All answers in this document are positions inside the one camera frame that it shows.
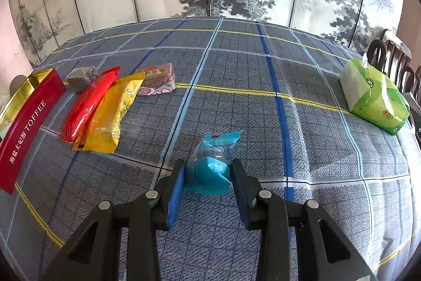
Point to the yellow snack packet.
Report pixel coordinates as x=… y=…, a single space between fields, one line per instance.
x=108 y=123

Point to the red snack packet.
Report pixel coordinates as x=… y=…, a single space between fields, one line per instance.
x=88 y=103

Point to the brown cake packet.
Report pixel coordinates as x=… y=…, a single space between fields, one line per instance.
x=156 y=77

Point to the grey-brown block snack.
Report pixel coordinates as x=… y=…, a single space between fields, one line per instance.
x=82 y=78

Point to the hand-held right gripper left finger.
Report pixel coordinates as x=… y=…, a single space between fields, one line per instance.
x=174 y=198

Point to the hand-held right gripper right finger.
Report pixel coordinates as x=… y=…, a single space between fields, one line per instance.
x=240 y=198

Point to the grey zigzag-edged cloth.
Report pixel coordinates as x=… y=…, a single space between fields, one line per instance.
x=415 y=109

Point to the blue snack packet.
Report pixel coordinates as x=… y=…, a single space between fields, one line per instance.
x=210 y=172

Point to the green tissue pack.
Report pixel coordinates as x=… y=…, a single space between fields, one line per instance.
x=375 y=96

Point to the dark wooden chair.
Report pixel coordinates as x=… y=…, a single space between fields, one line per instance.
x=376 y=49
x=409 y=77

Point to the red and gold tin box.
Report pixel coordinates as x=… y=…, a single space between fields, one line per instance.
x=29 y=126

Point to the round wooden disc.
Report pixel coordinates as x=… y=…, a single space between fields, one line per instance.
x=17 y=83

